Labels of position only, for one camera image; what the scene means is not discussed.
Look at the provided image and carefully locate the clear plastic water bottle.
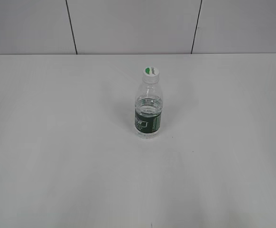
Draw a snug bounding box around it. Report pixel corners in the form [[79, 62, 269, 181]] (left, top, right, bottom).
[[135, 76, 163, 139]]

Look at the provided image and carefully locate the white green bottle cap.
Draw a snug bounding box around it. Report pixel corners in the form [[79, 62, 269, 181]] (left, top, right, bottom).
[[142, 66, 160, 84]]

